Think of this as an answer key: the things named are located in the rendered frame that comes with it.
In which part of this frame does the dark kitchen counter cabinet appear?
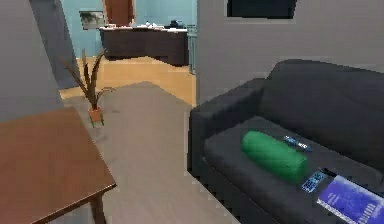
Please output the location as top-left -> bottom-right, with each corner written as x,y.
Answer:
99,26 -> 190,67

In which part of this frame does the green cylindrical cushion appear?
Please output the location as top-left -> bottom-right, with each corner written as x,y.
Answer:
241,130 -> 309,185

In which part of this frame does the potted house plant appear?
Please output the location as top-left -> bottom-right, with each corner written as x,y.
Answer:
62,48 -> 116,128

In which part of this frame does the brown wooden door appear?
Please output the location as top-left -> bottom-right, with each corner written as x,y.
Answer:
103,0 -> 136,26

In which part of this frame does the dark grey sofa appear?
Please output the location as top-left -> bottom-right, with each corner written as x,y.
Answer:
187,59 -> 384,224

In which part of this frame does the brown wooden table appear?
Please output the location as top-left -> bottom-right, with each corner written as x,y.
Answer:
0,106 -> 118,224

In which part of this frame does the grey framed wall picture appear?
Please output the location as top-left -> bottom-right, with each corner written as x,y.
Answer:
79,10 -> 106,30

